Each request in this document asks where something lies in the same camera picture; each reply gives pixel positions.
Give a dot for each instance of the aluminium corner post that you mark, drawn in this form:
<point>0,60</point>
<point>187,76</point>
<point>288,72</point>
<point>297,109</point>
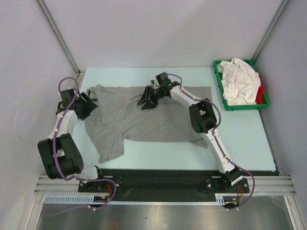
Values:
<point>282,7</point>
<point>58,35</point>

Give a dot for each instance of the aluminium front rail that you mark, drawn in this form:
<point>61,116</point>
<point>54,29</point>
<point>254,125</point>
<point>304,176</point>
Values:
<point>264,186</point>

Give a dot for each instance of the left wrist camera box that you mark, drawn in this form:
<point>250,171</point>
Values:
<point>67,97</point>

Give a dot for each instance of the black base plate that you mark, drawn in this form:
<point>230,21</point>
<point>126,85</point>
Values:
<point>161,186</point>

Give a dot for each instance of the white t-shirt in bin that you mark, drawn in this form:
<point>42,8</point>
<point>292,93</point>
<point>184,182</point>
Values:
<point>240,82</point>

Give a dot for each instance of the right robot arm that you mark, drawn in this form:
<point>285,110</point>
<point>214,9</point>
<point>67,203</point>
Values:
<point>203,122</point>

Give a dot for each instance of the left aluminium corner post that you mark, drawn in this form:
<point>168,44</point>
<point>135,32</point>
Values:
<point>58,35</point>

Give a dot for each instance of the grey t-shirt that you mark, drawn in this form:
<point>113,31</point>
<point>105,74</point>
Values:
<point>118,117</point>

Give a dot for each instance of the red t-shirt in bin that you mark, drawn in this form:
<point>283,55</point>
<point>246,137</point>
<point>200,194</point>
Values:
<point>260,93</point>

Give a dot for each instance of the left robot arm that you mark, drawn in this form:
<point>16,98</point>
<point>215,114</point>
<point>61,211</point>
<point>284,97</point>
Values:
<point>59,153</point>

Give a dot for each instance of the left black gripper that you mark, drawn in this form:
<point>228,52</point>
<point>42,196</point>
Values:
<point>90,106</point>

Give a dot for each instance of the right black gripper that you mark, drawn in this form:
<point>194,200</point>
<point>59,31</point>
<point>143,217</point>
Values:
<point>153,102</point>

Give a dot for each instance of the right aluminium corner post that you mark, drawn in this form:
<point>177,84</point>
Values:
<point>282,7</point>

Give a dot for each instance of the green plastic bin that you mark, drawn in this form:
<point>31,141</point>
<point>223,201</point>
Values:
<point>241,107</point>

